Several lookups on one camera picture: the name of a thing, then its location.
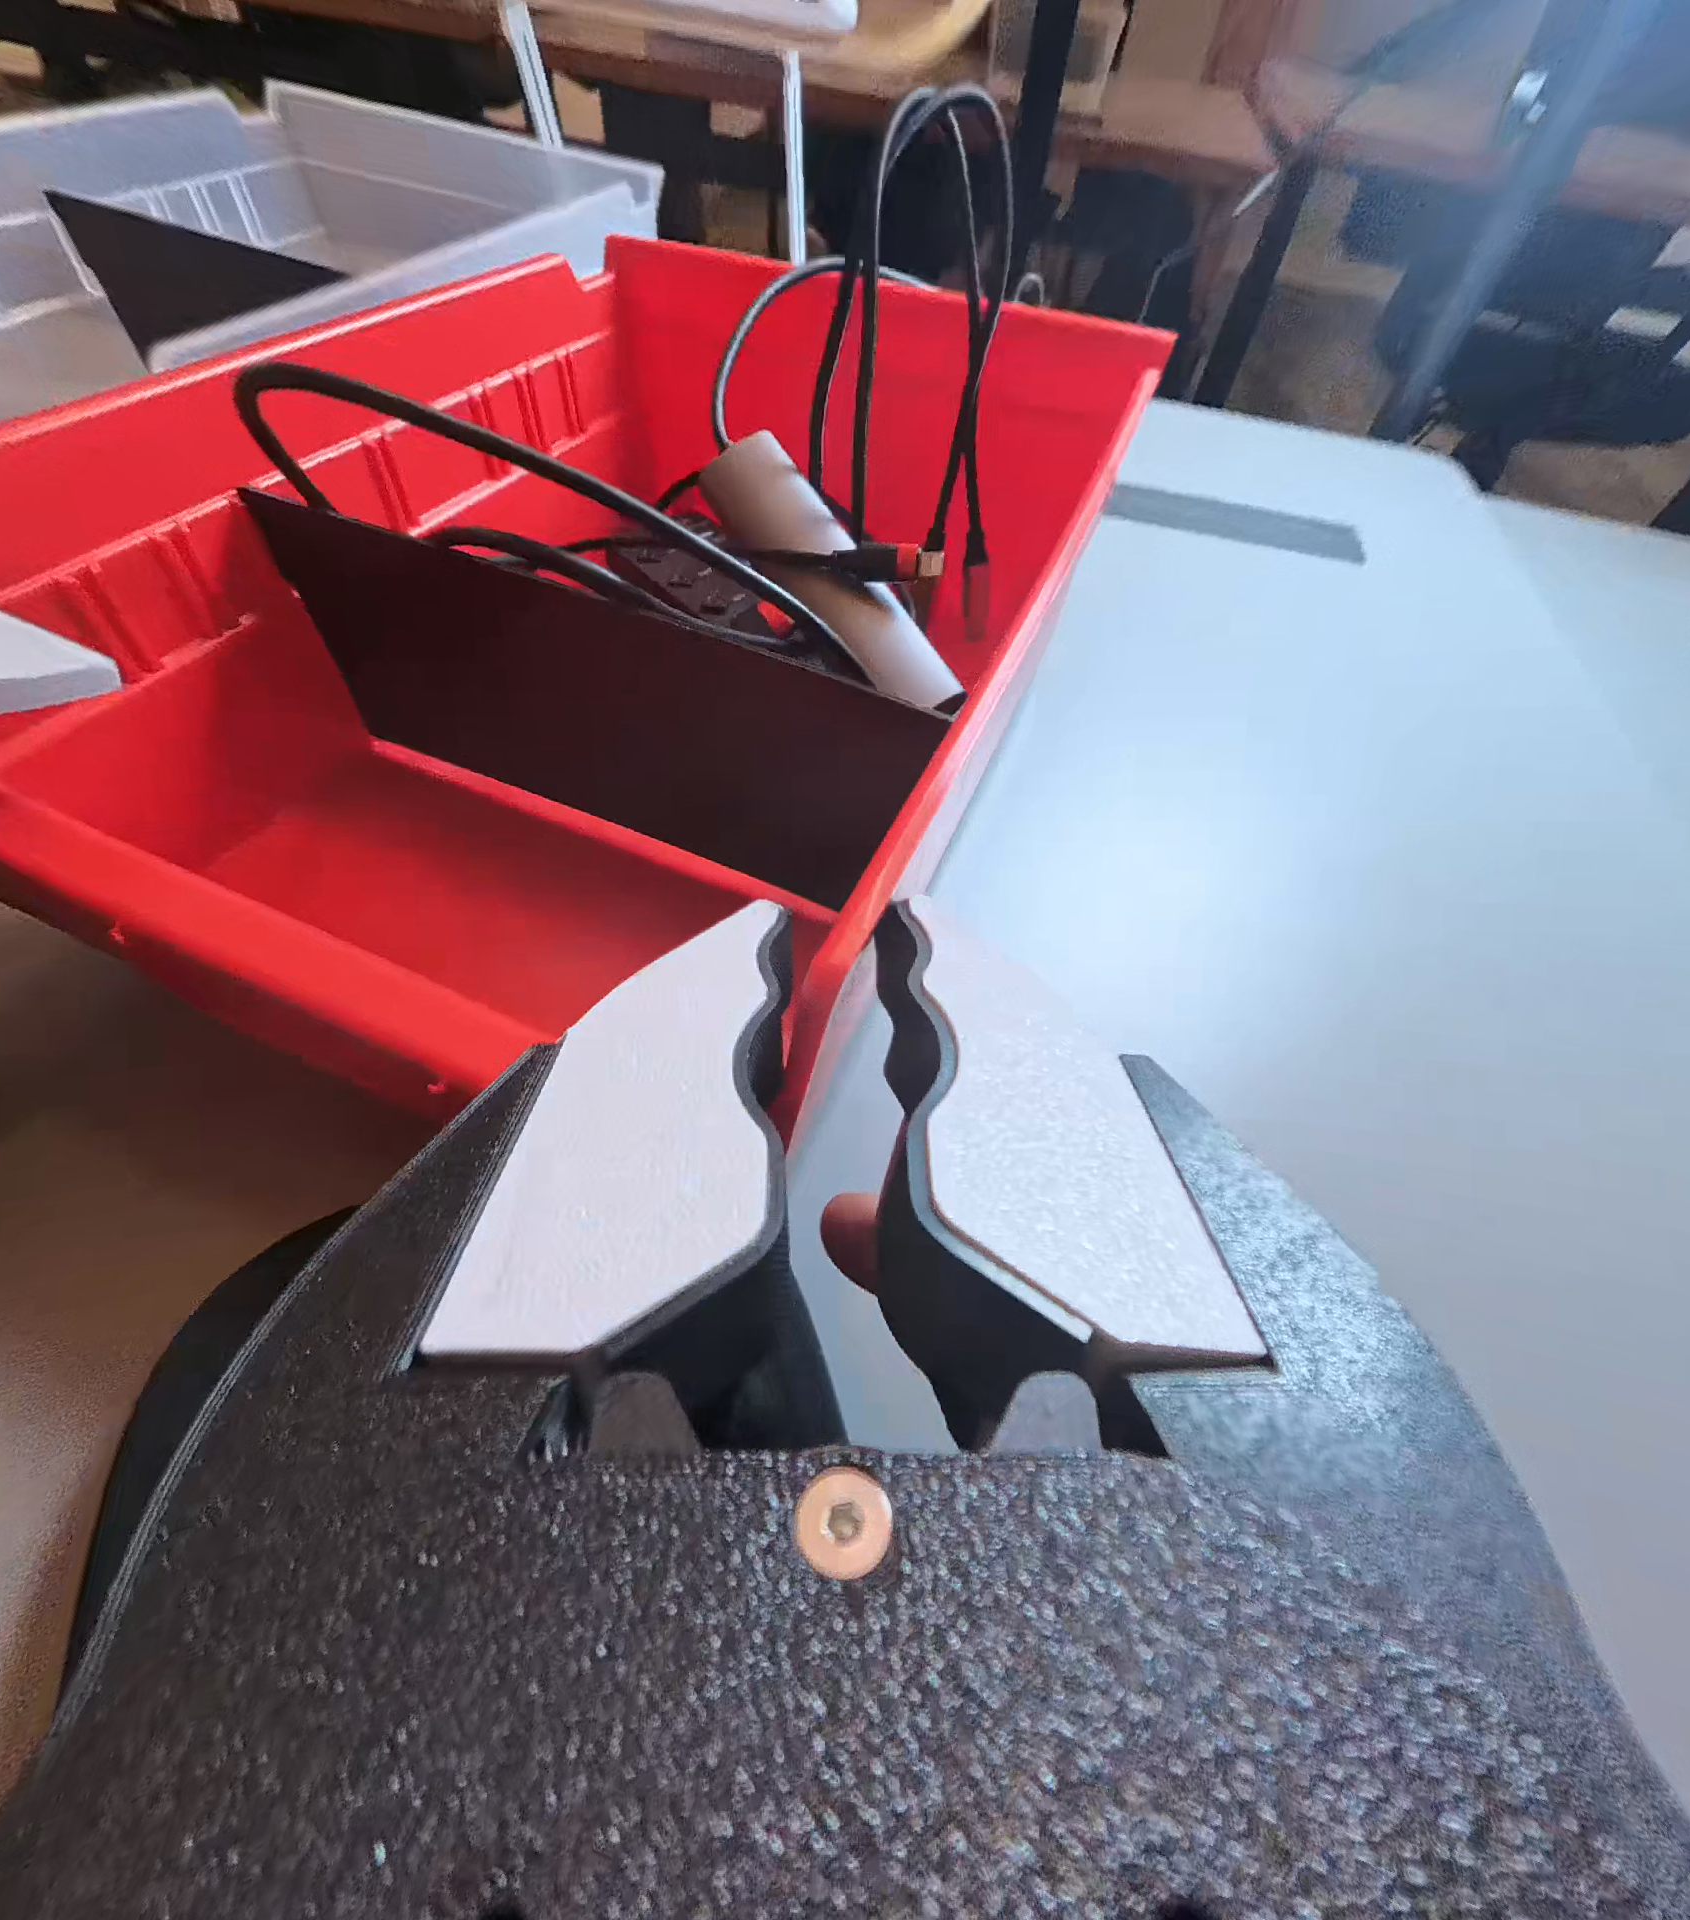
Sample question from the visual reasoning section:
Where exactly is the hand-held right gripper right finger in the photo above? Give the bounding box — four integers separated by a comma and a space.
873, 892, 1271, 1458

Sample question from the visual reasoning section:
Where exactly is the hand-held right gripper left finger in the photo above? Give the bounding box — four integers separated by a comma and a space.
415, 898, 850, 1453

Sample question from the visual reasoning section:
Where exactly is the red storage bin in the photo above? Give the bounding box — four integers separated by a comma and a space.
0, 234, 1177, 1130

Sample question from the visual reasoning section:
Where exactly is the black hub cable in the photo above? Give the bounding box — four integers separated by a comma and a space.
234, 359, 862, 677

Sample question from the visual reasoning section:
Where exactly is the grey usb hub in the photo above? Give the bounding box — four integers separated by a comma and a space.
694, 427, 969, 719

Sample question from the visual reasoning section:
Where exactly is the clear storage bin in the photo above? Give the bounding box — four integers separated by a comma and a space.
0, 81, 668, 441

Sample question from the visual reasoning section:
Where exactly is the person's right hand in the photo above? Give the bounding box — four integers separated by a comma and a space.
819, 1189, 882, 1297

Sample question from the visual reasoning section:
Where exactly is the black bin divider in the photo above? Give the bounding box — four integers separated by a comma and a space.
44, 187, 351, 377
235, 490, 964, 907

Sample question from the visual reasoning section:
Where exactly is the black power strip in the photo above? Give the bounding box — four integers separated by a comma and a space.
603, 507, 850, 667

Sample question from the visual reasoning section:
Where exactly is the wooden office desk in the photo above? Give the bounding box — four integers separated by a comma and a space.
531, 0, 1326, 408

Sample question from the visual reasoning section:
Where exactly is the black braided cable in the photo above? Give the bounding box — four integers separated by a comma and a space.
919, 81, 1026, 645
711, 81, 955, 584

